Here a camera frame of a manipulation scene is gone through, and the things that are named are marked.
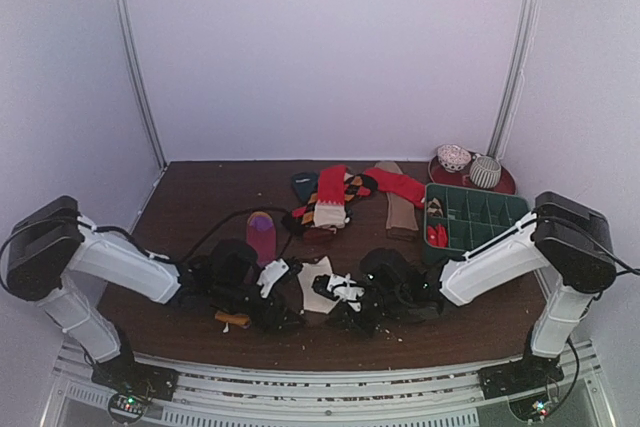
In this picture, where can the tan and brown ribbed sock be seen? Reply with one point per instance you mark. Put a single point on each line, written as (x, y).
(401, 221)

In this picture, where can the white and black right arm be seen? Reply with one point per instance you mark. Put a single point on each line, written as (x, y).
(568, 238)

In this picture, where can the right aluminium corner post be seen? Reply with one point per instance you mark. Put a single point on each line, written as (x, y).
(515, 79)

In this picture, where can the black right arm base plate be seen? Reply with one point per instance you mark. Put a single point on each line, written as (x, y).
(514, 377)

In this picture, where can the rolled red sock in tray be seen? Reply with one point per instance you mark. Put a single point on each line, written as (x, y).
(437, 236)

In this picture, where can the rolled argyle sock in tray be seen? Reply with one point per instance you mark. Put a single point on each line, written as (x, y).
(434, 208)

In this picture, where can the left aluminium corner post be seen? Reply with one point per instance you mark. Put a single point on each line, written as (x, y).
(138, 84)

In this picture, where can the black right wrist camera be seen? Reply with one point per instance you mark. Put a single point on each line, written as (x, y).
(386, 268)

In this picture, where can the patterned white ceramic bowl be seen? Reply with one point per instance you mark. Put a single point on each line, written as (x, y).
(453, 158)

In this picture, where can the black red yellow argyle sock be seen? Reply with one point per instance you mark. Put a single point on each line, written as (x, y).
(356, 187)

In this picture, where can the right round controller board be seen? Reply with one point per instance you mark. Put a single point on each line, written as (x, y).
(531, 409)

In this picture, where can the dark red round plate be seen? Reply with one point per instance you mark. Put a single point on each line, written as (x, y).
(438, 174)

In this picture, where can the striped grey ceramic cup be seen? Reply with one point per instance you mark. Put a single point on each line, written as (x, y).
(485, 172)

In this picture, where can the long red sock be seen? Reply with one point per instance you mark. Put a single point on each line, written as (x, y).
(399, 184)

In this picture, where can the left round controller board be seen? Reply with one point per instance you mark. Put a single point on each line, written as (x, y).
(127, 409)

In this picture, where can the round controller board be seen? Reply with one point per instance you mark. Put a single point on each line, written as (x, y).
(531, 409)
(127, 409)

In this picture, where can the green plastic divided organizer tray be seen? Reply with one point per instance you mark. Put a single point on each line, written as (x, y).
(471, 217)

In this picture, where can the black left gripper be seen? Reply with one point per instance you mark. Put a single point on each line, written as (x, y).
(276, 319)

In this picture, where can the dark teal sock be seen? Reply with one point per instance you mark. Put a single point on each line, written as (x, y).
(304, 184)

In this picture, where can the red and cream lace sock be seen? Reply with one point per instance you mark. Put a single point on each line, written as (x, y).
(330, 204)

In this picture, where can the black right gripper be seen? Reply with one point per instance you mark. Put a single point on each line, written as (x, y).
(347, 317)

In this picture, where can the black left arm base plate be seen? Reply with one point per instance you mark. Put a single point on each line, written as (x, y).
(127, 376)

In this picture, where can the aluminium corner post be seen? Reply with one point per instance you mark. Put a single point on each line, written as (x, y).
(138, 84)
(515, 79)

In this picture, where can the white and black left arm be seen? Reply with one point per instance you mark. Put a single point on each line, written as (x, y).
(45, 251)

